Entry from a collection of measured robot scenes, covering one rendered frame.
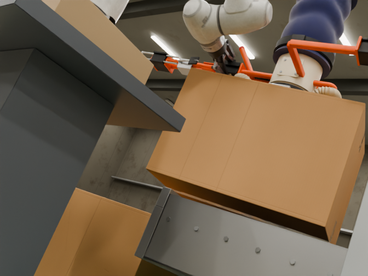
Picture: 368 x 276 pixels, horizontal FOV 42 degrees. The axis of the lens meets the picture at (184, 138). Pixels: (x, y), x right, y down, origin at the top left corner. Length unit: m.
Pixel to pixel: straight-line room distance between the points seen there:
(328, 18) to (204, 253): 1.02
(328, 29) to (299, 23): 0.11
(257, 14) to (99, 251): 0.91
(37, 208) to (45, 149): 0.13
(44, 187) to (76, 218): 0.60
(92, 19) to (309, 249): 0.74
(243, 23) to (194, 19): 0.16
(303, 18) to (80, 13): 0.98
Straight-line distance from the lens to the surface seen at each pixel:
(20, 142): 1.08
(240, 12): 1.59
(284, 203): 1.43
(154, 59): 2.09
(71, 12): 1.10
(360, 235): 1.02
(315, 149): 1.48
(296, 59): 1.67
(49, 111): 1.11
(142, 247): 1.36
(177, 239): 1.32
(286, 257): 1.22
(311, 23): 1.84
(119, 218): 1.61
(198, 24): 1.62
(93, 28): 1.13
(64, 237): 1.72
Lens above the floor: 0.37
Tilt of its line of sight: 16 degrees up
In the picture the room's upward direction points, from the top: 23 degrees clockwise
